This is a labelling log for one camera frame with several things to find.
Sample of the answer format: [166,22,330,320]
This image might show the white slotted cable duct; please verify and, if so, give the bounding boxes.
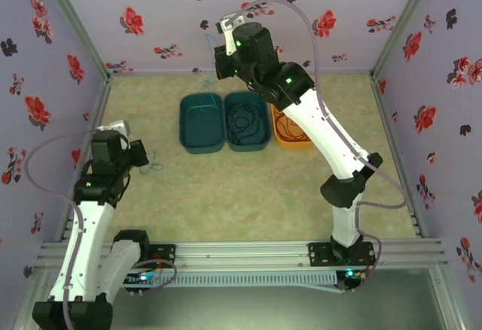
[50,272,338,289]

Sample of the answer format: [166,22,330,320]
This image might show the aluminium frame post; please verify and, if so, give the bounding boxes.
[13,269,53,330]
[35,0,113,81]
[429,267,466,330]
[376,0,441,78]

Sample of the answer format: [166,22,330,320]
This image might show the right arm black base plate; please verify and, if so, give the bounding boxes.
[307,242,377,267]

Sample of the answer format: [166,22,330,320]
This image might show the grey metal panel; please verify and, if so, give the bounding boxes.
[37,287,449,330]

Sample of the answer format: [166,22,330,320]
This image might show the aluminium frame side rail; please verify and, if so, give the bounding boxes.
[371,72,429,239]
[56,77,113,240]

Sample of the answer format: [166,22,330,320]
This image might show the small lit circuit board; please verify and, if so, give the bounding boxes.
[337,267,369,294]
[124,271,161,296]

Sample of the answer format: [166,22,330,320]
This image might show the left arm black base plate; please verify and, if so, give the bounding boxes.
[146,244,178,270]

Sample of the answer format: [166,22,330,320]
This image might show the orange plastic bin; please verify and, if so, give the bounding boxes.
[270,102,314,149]

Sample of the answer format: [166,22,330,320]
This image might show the aluminium frame rear rail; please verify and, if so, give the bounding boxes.
[108,69,374,78]

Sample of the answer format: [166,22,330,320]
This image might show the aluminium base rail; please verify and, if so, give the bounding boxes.
[37,241,445,270]

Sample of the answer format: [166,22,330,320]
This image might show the blue cable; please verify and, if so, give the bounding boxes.
[201,32,223,115]
[138,150,164,176]

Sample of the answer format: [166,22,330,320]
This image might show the teal plastic bin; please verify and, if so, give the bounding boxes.
[223,90,273,153]
[178,92,227,155]

